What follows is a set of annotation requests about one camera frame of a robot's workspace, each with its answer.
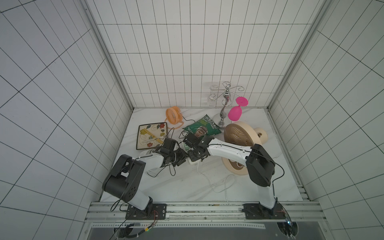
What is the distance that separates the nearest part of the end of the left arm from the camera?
2.34 ft

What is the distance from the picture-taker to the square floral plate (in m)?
0.99

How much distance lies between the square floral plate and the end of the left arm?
20 centimetres
